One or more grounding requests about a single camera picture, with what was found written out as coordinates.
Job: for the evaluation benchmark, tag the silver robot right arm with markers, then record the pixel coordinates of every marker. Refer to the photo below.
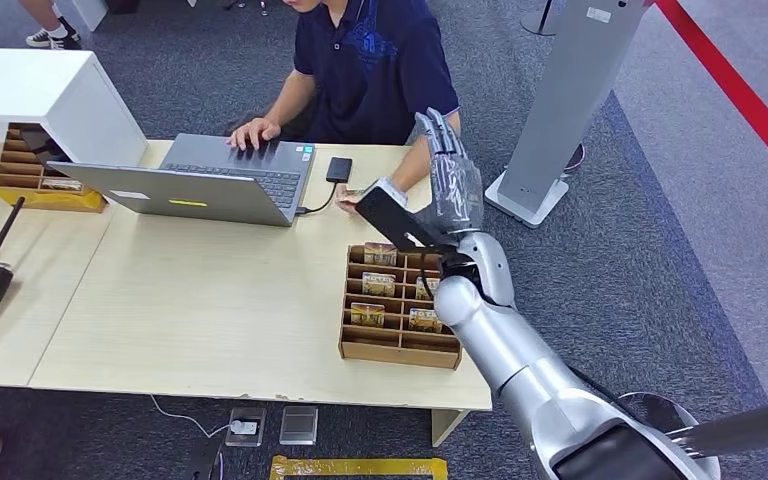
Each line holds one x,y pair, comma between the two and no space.
510,351

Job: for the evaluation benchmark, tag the silver floor plate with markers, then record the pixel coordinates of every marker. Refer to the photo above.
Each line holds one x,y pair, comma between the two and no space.
298,425

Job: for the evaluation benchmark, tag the yellow floor frame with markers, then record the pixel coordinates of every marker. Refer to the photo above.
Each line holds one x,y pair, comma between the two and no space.
357,467

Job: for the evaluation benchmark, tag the black stanchion base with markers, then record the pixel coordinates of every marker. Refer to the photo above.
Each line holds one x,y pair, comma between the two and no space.
538,23

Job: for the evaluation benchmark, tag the black external drive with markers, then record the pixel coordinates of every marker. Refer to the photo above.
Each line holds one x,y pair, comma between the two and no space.
339,170

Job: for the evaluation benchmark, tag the person's right forearm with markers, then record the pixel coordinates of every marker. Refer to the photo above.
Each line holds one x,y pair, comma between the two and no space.
288,102

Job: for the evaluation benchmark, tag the grey metal bar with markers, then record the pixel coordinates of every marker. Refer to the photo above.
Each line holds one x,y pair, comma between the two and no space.
748,427

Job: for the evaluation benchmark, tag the white cabinet box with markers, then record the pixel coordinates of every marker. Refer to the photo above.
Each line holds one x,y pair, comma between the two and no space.
39,93

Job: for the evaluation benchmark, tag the floor socket box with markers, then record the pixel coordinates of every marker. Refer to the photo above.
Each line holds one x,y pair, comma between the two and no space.
246,437

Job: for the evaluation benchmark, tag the person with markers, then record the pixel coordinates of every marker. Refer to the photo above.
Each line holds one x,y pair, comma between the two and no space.
371,73
53,30

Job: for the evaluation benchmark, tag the red tape strip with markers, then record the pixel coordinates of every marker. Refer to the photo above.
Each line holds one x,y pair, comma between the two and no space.
735,93

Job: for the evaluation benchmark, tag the black round disc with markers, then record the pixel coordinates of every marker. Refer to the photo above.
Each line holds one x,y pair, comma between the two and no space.
576,159

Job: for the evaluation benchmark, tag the grey kiosk stand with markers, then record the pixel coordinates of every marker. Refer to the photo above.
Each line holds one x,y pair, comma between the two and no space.
569,99

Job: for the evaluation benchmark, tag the white power plug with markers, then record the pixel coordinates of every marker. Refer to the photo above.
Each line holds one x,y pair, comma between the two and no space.
243,428

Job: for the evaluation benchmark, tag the wooden tray with yellow base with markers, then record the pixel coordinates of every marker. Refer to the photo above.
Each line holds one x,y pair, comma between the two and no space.
26,189

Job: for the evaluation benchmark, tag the grey laptop computer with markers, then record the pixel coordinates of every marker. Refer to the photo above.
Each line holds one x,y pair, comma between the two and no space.
192,195

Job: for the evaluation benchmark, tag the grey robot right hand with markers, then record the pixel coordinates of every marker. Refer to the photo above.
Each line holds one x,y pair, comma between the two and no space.
453,185

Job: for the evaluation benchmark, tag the table leg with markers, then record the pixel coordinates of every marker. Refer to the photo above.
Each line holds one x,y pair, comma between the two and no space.
447,424

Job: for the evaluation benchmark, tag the person's left forearm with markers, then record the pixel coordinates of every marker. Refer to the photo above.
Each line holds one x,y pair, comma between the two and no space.
417,162

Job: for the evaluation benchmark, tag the round white-rimmed base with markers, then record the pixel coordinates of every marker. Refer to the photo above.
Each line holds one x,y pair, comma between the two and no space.
662,407

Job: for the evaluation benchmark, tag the person's right hand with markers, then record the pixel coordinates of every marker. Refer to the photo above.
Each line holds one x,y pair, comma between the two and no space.
255,132

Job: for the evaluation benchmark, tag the wooden card organiser tray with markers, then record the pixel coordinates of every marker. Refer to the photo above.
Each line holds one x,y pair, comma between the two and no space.
384,348

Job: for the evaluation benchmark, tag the person's left hand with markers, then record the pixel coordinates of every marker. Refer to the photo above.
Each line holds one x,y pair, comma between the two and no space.
347,203

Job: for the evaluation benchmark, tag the white furniture panel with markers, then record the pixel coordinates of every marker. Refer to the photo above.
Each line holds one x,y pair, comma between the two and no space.
89,13

